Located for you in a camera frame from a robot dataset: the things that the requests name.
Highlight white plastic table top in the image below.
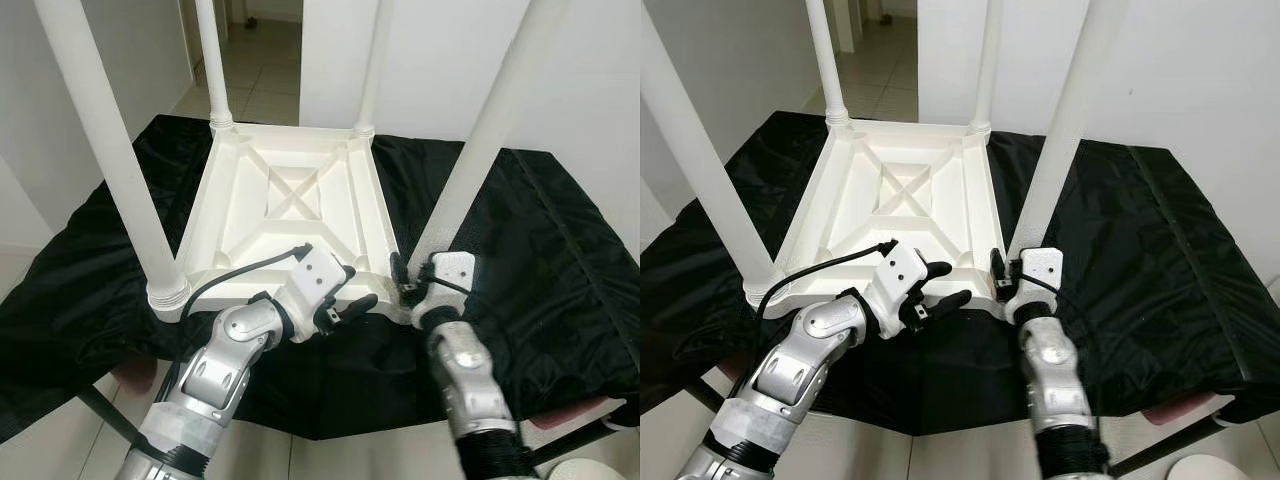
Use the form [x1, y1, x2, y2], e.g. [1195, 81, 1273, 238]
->
[745, 118, 1011, 321]
[148, 122, 416, 326]

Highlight white plastic table leg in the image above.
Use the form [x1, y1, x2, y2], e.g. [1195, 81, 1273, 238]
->
[35, 0, 191, 311]
[968, 0, 1006, 136]
[405, 0, 571, 271]
[195, 0, 237, 131]
[355, 0, 396, 137]
[640, 0, 786, 301]
[1005, 0, 1131, 261]
[805, 0, 852, 126]

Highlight black cloth table cover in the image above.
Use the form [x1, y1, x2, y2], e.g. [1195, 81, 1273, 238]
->
[640, 108, 1280, 436]
[0, 112, 641, 441]

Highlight white round base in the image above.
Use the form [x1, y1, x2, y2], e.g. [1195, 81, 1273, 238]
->
[1165, 455, 1251, 480]
[550, 455, 626, 480]

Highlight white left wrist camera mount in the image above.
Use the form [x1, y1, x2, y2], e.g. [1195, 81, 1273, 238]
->
[865, 242, 931, 341]
[275, 248, 351, 341]

